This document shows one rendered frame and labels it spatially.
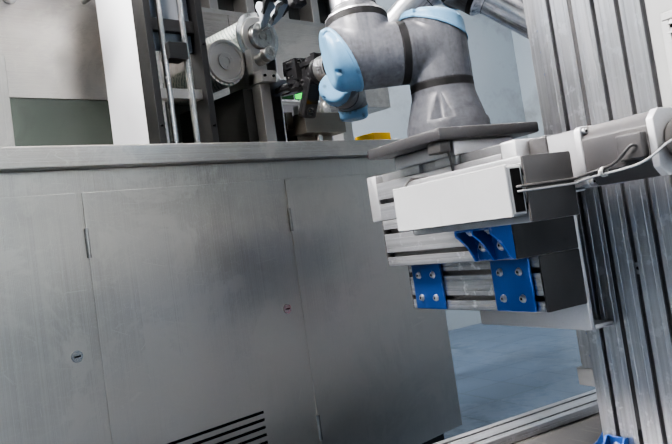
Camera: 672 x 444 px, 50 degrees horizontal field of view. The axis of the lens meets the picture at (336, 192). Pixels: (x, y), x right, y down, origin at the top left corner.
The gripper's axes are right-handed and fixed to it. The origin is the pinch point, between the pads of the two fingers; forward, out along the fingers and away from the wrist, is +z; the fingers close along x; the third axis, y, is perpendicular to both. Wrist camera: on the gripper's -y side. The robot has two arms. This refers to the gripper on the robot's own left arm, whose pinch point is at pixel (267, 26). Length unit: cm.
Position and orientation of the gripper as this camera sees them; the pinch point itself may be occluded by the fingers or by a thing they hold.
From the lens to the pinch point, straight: 207.8
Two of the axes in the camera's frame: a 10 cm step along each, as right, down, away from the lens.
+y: -5.5, -6.7, 5.1
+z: -4.3, 7.4, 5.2
